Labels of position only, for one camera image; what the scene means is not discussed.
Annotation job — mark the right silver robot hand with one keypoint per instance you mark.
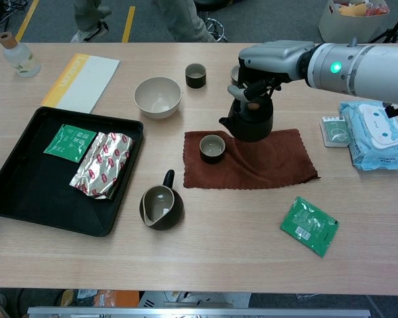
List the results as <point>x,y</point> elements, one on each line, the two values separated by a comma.
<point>272,59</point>

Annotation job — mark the black teapot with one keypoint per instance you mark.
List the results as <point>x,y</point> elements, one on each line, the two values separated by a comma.
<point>252,126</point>

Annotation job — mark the small rounded teacup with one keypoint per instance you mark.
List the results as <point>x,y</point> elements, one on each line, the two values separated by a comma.
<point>234,73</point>

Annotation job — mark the chrome stool base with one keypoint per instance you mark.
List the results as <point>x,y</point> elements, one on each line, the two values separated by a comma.
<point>217,28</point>

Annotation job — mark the dark cylindrical teacup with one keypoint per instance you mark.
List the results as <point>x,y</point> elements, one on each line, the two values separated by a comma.
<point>212,150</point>
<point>195,79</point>

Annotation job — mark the white storage bin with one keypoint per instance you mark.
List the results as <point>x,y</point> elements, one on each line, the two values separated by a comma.
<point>348,28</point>

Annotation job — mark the small green white box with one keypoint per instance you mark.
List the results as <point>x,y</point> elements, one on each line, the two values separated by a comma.
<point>334,132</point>

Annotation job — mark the person in khaki trousers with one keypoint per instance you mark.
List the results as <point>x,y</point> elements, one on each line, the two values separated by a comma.
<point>185,16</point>

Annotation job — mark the brown tea cloth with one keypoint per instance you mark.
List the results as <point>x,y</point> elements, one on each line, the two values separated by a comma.
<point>268,165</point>

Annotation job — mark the beige bowl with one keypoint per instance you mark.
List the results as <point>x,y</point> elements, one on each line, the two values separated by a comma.
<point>157,99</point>

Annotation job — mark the black tripod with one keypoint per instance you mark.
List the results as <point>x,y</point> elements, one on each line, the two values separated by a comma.
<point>390,33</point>

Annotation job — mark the blue wet wipes pack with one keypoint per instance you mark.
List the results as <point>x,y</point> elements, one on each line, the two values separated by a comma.
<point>371,142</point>

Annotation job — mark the green tea packet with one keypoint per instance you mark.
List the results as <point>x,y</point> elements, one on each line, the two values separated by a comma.
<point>310,227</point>
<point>69,142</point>

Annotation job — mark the dark ceramic pitcher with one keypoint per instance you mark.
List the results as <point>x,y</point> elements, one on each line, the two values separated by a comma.
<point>160,208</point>

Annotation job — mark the yellow white Lexicon book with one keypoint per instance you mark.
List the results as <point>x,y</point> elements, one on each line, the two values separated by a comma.
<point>86,83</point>

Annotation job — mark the silver foil packet red print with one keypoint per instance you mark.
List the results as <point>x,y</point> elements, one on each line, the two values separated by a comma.
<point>103,165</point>

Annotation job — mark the glass bottle wooden cap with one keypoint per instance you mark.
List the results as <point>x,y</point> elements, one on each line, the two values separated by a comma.
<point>21,61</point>

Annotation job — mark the black square tray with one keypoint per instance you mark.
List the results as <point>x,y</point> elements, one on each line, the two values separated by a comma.
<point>36,189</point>

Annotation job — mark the orange box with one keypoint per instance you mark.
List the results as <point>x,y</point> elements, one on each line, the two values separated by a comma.
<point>119,298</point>

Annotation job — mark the aluminium rail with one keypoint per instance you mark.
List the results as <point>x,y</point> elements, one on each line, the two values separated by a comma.
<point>199,313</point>

